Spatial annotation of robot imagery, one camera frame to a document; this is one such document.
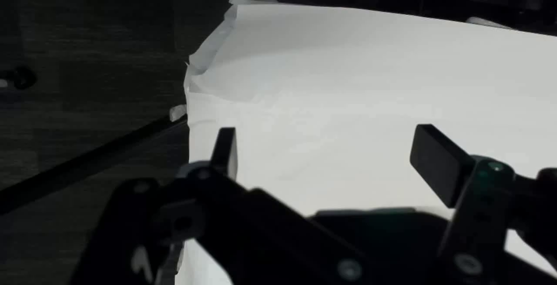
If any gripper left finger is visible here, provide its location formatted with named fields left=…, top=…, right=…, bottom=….
left=72, top=127, right=371, bottom=285

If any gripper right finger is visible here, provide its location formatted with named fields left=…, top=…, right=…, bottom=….
left=409, top=124, right=557, bottom=285

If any white paper table cover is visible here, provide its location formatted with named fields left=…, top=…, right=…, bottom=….
left=174, top=2, right=557, bottom=285

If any black floor bar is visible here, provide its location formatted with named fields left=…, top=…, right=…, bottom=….
left=0, top=114, right=188, bottom=216

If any black caster wheel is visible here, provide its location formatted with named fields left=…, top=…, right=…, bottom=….
left=0, top=67, right=38, bottom=91

